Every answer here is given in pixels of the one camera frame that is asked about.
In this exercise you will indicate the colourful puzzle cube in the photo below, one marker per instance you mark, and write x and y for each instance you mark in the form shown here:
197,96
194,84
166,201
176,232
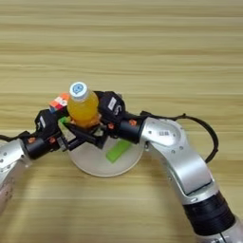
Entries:
59,101

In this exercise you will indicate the orange juice bottle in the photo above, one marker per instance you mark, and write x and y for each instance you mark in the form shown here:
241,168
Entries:
83,107

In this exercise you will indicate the round beige plate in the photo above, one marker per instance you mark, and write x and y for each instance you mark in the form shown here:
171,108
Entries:
91,161

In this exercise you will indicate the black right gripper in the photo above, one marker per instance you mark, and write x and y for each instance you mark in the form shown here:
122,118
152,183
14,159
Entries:
128,131

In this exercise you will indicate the green rectangular block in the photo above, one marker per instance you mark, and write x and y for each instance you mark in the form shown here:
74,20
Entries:
117,152

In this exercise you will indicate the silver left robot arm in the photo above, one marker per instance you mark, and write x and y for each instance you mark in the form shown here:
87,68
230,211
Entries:
11,155

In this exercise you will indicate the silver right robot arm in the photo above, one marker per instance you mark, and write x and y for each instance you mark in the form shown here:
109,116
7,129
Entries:
183,152

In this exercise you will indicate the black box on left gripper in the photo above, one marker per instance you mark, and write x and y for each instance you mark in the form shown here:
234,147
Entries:
47,121

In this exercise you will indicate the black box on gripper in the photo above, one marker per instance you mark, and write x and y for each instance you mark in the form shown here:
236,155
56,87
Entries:
47,121
110,109

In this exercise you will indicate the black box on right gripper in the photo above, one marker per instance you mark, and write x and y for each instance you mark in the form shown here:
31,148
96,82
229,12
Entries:
110,109

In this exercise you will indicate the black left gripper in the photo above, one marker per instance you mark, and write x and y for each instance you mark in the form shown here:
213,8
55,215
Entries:
41,147

